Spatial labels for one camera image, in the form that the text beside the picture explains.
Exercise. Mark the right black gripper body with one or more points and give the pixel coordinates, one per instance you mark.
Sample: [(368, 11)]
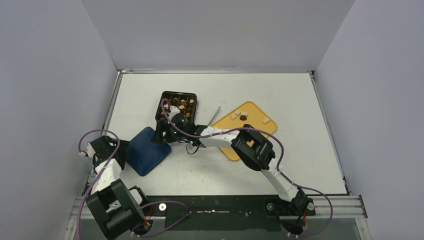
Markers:
[(162, 133)]

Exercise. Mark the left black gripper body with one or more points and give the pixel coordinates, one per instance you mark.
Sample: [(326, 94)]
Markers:
[(123, 152)]

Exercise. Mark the blue box lid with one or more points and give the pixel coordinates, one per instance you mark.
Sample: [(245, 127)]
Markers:
[(143, 155)]

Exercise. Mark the blue chocolate box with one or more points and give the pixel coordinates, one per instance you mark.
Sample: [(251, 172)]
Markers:
[(187, 104)]

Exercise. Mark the metal tongs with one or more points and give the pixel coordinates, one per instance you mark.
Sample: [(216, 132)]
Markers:
[(214, 116)]

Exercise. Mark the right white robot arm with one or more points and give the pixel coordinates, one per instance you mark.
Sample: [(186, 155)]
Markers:
[(250, 144)]

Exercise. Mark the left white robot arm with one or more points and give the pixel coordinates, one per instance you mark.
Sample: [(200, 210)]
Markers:
[(115, 208)]

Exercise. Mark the white chocolate at tray edge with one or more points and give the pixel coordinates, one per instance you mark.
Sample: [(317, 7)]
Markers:
[(266, 121)]

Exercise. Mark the yellow plastic tray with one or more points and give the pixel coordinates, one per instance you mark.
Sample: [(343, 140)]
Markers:
[(255, 118)]

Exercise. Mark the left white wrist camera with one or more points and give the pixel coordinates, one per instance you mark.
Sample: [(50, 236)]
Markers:
[(86, 150)]

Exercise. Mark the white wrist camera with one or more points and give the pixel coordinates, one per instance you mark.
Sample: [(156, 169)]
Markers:
[(169, 111), (86, 150)]

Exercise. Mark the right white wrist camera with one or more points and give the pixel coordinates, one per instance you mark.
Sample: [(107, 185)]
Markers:
[(169, 111)]

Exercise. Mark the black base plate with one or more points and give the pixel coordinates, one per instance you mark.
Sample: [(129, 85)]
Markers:
[(228, 212)]

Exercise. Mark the aluminium rail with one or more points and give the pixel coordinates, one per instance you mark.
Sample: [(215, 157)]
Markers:
[(344, 207)]

